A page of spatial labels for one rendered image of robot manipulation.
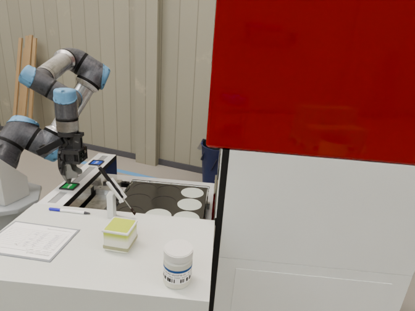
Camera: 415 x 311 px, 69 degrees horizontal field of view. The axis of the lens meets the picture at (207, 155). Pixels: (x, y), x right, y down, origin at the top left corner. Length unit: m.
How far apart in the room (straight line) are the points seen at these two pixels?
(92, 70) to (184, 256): 1.10
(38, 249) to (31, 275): 0.10
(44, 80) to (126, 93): 2.90
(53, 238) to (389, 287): 1.13
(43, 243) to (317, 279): 0.90
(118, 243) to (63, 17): 4.04
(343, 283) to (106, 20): 3.79
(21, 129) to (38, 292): 0.86
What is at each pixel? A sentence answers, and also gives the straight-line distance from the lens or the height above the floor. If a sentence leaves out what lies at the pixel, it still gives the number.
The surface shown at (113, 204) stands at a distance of 1.03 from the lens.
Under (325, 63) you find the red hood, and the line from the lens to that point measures 0.92.
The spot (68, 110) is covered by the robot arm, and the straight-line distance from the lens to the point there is 1.16.
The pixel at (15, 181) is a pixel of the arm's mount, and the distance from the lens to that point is 1.54.
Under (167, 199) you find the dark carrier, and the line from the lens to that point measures 1.29.
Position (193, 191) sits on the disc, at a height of 0.90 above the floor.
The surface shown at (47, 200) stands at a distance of 1.22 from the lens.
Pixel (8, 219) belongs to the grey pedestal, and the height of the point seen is 0.74.
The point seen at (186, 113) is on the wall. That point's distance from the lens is 3.73.
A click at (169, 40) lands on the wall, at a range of 3.76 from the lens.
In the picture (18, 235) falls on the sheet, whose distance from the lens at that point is 1.04.
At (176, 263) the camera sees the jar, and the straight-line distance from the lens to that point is 0.73.
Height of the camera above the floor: 1.51
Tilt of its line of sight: 20 degrees down
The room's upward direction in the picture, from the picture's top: 4 degrees clockwise
